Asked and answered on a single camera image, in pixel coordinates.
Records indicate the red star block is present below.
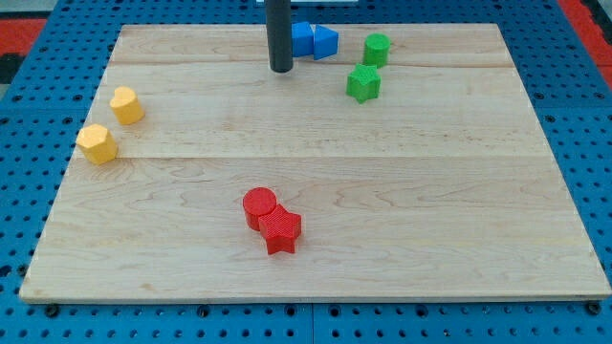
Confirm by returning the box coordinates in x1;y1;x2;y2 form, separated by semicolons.
258;204;301;255

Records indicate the green star block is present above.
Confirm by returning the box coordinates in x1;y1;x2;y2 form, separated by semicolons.
345;64;382;104

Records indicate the red cylinder block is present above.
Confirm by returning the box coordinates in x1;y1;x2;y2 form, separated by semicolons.
242;187;277;231

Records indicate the light wooden board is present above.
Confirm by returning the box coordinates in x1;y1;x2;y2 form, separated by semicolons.
20;24;611;304

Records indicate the blue triangle block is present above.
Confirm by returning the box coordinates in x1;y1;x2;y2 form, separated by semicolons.
314;25;339;60

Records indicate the blue cube block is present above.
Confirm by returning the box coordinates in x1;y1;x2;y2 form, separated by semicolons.
292;22;314;57

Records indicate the green cylinder block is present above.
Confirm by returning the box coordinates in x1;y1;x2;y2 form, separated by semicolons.
362;32;391;68

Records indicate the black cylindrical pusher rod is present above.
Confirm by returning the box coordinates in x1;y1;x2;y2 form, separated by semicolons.
265;0;293;74

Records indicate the yellow heart block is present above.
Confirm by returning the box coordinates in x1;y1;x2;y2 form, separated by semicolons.
109;86;144;125

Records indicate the yellow hexagon block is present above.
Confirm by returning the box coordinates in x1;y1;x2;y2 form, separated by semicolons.
76;124;119;165

